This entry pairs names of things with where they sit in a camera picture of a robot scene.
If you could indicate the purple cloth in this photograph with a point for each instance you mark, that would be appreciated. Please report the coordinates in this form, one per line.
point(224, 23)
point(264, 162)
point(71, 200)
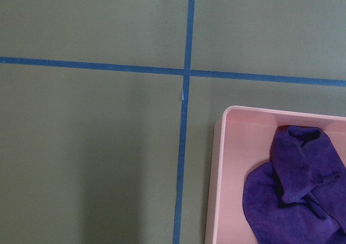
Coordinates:
point(298, 196)

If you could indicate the pink plastic bin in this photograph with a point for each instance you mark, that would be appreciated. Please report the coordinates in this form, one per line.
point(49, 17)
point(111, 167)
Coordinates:
point(242, 142)

